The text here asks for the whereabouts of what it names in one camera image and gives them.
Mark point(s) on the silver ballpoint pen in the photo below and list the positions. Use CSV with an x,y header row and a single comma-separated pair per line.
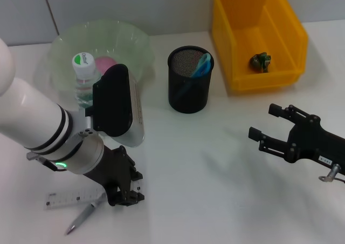
x,y
81,218

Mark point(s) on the clear plastic ruler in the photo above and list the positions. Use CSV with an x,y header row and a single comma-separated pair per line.
x,y
62,199

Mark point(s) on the pink toy peach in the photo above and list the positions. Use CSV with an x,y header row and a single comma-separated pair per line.
x,y
106,63

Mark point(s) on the translucent green fruit bowl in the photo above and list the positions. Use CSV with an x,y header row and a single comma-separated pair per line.
x,y
134,44

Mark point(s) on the yellow plastic storage bin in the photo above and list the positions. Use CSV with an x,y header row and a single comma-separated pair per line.
x,y
226,39

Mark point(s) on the clear green-label water bottle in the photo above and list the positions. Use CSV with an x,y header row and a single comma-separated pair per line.
x,y
82,63

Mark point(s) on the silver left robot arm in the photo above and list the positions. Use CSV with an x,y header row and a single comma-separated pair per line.
x,y
35,114

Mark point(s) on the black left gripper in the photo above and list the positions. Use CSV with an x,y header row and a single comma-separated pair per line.
x,y
116,171

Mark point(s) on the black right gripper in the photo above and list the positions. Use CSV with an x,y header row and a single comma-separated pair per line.
x,y
312,144

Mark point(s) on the black mesh pen cup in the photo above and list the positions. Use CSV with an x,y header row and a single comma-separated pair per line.
x,y
188,101

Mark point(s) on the blue safety scissors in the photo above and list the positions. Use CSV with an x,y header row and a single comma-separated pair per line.
x,y
202,66

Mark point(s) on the green plastic wrapper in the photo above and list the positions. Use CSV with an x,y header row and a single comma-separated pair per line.
x,y
260,63

